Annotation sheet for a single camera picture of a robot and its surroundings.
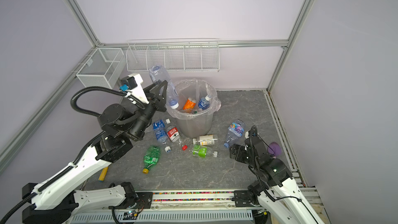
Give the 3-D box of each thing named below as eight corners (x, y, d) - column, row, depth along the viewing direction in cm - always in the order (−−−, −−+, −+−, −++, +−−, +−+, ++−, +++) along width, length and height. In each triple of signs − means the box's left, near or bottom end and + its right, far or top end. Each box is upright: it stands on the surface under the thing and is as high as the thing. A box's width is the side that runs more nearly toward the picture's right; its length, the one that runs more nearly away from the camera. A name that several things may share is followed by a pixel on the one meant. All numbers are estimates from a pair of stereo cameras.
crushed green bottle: (142, 173, 83) (140, 172, 80) (148, 147, 92) (147, 145, 90) (156, 173, 83) (154, 172, 80) (161, 147, 92) (159, 145, 90)
